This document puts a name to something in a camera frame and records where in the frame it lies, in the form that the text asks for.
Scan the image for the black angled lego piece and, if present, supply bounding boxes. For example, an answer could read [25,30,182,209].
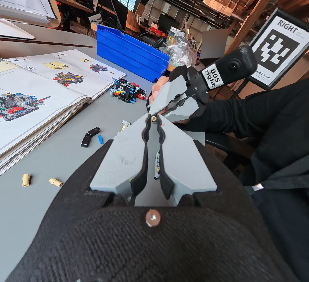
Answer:
[81,127,100,148]

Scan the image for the person's right hand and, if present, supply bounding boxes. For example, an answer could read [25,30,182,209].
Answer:
[148,75,171,108]

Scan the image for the white board panel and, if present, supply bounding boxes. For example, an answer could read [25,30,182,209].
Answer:
[200,28,229,59]

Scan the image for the black harness strap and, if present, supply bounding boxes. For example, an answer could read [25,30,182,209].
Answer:
[245,156,309,196]

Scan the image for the dark monitor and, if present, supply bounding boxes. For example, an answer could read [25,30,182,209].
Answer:
[109,0,130,34]

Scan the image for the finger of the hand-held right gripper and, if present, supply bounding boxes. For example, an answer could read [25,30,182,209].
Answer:
[162,93,202,122]
[147,66,192,115]

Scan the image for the partly built black lego assembly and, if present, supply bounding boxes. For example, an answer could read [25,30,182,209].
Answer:
[110,77,148,104]

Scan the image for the clear plastic parts bags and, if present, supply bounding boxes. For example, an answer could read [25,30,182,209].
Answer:
[159,27,197,66]

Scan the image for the person's black-clothed torso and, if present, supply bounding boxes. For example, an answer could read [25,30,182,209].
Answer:
[238,127,309,282]

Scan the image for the grey and yellow lego piece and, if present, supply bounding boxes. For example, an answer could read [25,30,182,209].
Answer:
[117,120,132,135]

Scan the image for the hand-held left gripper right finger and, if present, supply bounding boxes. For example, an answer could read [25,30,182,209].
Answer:
[156,115,218,206]

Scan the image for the grey lego beam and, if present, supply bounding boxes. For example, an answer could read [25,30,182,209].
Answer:
[154,150,162,180]

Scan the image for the lego instruction booklet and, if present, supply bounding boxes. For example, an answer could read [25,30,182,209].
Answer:
[0,49,127,177]

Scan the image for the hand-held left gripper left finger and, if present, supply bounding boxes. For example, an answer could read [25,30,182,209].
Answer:
[90,114,152,206]

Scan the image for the white stand base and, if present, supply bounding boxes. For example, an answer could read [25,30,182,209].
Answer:
[0,19,35,40]

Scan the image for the person's right forearm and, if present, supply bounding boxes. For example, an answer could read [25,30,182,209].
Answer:
[180,86,309,140]

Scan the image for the blue plastic bin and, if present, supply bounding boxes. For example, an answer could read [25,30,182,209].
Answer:
[96,24,170,83]

